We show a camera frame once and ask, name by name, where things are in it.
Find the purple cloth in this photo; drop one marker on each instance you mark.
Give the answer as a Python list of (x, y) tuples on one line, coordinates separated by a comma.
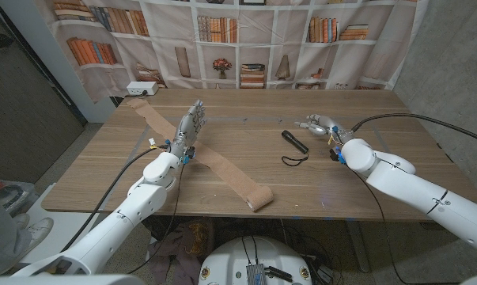
[(186, 245)]

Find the printed bookshelf backdrop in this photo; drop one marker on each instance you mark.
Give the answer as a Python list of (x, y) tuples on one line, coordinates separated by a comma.
[(285, 31)]

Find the white shoe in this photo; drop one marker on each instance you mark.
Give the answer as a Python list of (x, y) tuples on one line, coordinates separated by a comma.
[(38, 231)]

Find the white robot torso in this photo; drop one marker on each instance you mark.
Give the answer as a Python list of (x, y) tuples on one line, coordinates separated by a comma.
[(269, 253)]

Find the grey table leg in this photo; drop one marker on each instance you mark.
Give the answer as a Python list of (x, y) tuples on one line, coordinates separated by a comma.
[(358, 245)]

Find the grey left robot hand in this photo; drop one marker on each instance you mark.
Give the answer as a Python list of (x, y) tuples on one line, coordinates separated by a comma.
[(188, 130)]

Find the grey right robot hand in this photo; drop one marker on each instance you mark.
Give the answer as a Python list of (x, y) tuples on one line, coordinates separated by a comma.
[(325, 126)]

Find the dark wooden door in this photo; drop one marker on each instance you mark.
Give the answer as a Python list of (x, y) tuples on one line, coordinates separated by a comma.
[(24, 111)]

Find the grey finned device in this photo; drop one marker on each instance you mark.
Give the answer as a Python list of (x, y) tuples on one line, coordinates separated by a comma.
[(256, 275)]

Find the tan adhesive wrap roll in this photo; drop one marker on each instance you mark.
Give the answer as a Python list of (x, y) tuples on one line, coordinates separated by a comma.
[(222, 166)]

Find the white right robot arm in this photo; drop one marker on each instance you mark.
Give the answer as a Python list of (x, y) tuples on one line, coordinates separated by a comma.
[(420, 194)]

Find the person in grey trousers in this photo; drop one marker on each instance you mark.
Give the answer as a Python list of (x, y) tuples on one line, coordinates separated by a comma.
[(1, 237)]

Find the white power strip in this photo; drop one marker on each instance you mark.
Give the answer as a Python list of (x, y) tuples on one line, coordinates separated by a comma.
[(142, 88)]

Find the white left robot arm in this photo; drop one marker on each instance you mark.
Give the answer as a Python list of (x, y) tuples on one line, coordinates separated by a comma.
[(115, 229)]

